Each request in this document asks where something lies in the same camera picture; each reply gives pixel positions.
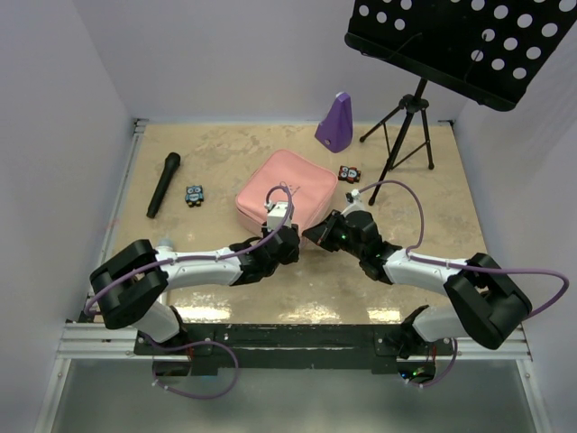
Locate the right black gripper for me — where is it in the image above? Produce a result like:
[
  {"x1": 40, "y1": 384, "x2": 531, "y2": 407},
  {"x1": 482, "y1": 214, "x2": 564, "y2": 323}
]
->
[{"x1": 302, "y1": 210, "x2": 364, "y2": 260}]

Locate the pink medicine kit case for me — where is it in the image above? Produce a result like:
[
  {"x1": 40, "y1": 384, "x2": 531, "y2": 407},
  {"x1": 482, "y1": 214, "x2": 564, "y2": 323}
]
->
[{"x1": 234, "y1": 149, "x2": 339, "y2": 252}]

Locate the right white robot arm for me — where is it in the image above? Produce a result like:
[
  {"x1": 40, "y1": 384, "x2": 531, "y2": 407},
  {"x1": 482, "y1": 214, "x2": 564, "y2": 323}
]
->
[{"x1": 303, "y1": 210, "x2": 533, "y2": 355}]

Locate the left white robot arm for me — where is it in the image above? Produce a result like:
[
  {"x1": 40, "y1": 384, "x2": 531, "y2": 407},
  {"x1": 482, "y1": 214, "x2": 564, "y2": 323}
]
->
[{"x1": 89, "y1": 224, "x2": 300, "y2": 354}]

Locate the owl pattern block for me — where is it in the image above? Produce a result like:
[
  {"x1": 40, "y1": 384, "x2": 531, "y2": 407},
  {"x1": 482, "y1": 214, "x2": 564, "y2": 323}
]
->
[{"x1": 337, "y1": 165, "x2": 362, "y2": 184}]

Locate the blue owl block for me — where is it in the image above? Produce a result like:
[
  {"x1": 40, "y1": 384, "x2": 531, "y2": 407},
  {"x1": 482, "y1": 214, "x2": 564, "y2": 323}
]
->
[{"x1": 185, "y1": 185, "x2": 205, "y2": 207}]

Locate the purple metronome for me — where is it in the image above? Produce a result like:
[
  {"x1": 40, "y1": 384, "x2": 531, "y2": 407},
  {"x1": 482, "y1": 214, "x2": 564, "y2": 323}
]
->
[{"x1": 315, "y1": 92, "x2": 353, "y2": 153}]

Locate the white tube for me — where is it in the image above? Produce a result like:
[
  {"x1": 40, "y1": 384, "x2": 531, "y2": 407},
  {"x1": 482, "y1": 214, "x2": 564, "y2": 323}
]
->
[{"x1": 156, "y1": 237, "x2": 174, "y2": 251}]

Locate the black microphone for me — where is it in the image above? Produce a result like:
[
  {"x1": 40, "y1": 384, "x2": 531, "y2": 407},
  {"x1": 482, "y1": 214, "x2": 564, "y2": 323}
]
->
[{"x1": 146, "y1": 152, "x2": 181, "y2": 219}]

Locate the black music stand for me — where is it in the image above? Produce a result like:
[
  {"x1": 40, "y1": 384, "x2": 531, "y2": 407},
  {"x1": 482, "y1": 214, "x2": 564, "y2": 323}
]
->
[{"x1": 344, "y1": 0, "x2": 577, "y2": 207}]

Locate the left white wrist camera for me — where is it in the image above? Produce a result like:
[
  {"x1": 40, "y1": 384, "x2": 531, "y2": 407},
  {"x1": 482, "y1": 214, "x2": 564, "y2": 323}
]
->
[{"x1": 265, "y1": 201, "x2": 293, "y2": 231}]

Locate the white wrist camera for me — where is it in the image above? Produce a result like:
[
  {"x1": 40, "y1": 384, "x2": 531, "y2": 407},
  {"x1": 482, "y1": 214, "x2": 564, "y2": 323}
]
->
[
  {"x1": 342, "y1": 189, "x2": 366, "y2": 217},
  {"x1": 265, "y1": 201, "x2": 293, "y2": 231}
]

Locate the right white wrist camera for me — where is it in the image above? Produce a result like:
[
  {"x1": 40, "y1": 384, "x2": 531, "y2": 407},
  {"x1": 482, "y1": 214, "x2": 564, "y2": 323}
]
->
[{"x1": 342, "y1": 189, "x2": 366, "y2": 217}]

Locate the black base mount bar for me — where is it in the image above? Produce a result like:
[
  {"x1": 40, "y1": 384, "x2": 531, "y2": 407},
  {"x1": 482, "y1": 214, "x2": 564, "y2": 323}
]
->
[{"x1": 134, "y1": 324, "x2": 454, "y2": 379}]

